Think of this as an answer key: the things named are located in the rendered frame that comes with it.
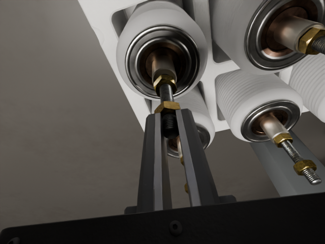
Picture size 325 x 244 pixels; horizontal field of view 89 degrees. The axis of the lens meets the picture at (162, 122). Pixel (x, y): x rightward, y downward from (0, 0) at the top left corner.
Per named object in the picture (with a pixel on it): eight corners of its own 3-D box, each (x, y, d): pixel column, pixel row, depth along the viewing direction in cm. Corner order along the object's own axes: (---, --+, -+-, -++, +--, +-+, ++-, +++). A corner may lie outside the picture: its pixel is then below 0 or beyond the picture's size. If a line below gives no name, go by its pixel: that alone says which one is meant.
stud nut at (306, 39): (292, 50, 13) (300, 53, 13) (306, 26, 12) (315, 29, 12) (315, 52, 13) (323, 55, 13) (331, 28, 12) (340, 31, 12)
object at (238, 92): (251, 73, 38) (308, 128, 24) (212, 94, 41) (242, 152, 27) (241, 34, 32) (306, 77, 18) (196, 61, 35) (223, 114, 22)
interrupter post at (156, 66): (149, 73, 18) (148, 89, 15) (153, 50, 16) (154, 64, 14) (170, 78, 18) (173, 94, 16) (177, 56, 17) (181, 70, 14)
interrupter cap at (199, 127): (160, 156, 27) (160, 160, 27) (156, 122, 22) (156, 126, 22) (206, 153, 27) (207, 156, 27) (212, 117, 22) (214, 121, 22)
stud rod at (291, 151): (278, 129, 22) (322, 183, 16) (270, 132, 22) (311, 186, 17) (277, 125, 21) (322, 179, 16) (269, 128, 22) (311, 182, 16)
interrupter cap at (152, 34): (122, 89, 19) (121, 92, 18) (130, 12, 14) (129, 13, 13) (184, 101, 20) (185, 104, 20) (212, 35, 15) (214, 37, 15)
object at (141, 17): (128, 46, 33) (111, 96, 19) (135, -15, 26) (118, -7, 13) (175, 57, 34) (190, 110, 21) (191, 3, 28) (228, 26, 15)
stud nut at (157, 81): (152, 91, 14) (152, 96, 14) (155, 73, 13) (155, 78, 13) (174, 94, 15) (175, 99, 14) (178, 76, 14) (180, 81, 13)
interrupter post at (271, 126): (277, 122, 23) (292, 139, 21) (259, 129, 24) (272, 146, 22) (275, 111, 22) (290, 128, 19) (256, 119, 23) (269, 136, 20)
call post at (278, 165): (256, 90, 49) (352, 194, 25) (254, 108, 53) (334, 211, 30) (231, 96, 50) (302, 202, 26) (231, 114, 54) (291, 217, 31)
